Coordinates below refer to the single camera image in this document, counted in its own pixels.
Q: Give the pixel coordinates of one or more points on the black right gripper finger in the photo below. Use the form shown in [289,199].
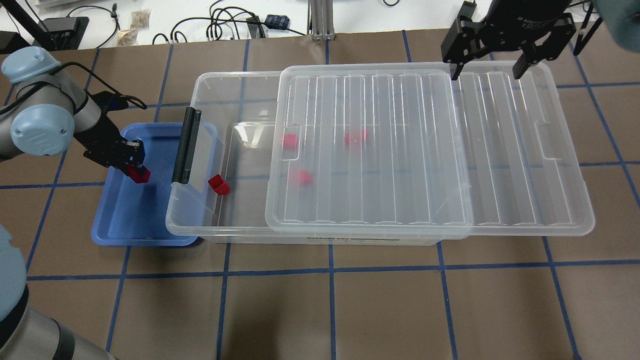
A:
[456,69]
[527,59]

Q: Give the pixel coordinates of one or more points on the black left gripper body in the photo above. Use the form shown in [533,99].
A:
[103,145]

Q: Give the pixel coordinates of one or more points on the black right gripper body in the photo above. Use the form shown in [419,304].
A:
[520,21]

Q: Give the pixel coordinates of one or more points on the red block carried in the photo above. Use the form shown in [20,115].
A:
[138,174]

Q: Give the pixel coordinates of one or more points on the clear plastic box lid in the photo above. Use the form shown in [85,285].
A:
[522,165]

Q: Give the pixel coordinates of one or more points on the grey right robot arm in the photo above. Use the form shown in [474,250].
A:
[621,18]

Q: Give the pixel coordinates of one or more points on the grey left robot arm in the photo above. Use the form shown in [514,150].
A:
[51,110]

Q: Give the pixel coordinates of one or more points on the blue plastic tray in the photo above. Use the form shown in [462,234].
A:
[132,214]

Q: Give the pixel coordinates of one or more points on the black box on desk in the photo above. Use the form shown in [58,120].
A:
[65,32]

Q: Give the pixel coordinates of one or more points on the red block under lid centre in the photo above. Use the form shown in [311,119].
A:
[355,139]

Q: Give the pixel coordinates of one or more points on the red block under lid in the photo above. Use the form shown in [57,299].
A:
[303,178]
[290,142]
[355,139]

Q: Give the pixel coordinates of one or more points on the clear plastic storage box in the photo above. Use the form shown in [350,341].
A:
[240,200]

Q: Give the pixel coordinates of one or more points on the red block under lid left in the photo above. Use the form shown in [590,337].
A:
[290,142]

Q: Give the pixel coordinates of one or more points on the red block under lid front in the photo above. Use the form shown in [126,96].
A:
[303,178]

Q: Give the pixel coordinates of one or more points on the small dark blue device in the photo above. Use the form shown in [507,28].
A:
[279,22]

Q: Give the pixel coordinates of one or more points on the black box handle latch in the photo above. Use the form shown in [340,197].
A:
[184,160]

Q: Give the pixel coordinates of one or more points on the red block near handle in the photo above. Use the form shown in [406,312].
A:
[219,185]

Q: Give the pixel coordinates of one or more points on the aluminium frame post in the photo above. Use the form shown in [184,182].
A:
[321,20]

